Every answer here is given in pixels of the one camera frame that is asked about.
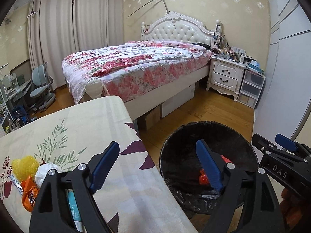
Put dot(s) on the plastic drawer unit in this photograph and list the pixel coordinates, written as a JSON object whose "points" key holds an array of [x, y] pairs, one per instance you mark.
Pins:
{"points": [[251, 87]]}

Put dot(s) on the yellow foam net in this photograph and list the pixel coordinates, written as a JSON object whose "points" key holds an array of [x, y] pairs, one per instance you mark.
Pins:
{"points": [[25, 167]]}

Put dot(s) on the blue-grey desk chair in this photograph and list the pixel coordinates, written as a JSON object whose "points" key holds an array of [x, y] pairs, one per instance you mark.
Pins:
{"points": [[43, 92]]}

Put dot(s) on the black trash bin with liner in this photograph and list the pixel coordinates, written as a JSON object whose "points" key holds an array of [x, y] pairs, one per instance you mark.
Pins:
{"points": [[193, 158]]}

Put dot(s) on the white round bedpost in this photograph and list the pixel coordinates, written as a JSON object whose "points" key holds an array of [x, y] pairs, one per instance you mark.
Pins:
{"points": [[94, 87]]}

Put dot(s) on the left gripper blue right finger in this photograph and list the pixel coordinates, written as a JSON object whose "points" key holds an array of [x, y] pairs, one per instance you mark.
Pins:
{"points": [[211, 163]]}

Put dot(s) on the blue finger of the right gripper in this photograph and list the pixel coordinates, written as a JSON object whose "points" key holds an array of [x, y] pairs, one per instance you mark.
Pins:
{"points": [[285, 142]]}

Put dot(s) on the floral cream tablecloth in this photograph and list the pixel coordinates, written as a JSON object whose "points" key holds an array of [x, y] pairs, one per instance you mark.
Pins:
{"points": [[133, 198]]}

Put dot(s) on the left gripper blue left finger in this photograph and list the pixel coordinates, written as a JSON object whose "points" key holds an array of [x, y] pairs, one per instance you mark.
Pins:
{"points": [[100, 165]]}

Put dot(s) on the teal white sachet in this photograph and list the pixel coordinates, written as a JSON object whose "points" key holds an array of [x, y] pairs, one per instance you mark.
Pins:
{"points": [[74, 210]]}

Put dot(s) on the beige curtains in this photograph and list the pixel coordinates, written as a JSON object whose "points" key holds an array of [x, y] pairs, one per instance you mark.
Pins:
{"points": [[58, 28]]}

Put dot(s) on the silver milk powder sachet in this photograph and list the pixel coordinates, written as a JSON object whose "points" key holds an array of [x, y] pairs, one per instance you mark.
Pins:
{"points": [[17, 184]]}

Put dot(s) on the white two-drawer nightstand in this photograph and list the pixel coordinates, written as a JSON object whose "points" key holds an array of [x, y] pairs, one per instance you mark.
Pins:
{"points": [[225, 76]]}

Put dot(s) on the orange foil wrapper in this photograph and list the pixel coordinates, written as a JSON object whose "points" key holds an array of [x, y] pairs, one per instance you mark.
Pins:
{"points": [[30, 193]]}

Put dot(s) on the bed with floral quilt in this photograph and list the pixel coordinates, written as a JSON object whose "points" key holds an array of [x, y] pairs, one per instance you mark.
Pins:
{"points": [[144, 74]]}

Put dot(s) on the white tufted headboard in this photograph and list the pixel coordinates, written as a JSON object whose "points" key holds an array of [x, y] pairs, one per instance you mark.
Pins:
{"points": [[182, 28]]}

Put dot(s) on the study desk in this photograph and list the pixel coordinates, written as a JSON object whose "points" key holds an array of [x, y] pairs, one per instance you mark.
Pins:
{"points": [[12, 96]]}

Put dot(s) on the cardboard box under bed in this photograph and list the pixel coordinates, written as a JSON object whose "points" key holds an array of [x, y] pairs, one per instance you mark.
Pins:
{"points": [[178, 100]]}

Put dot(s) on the white tissue ball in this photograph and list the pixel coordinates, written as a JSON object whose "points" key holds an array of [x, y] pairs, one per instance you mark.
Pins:
{"points": [[43, 171]]}

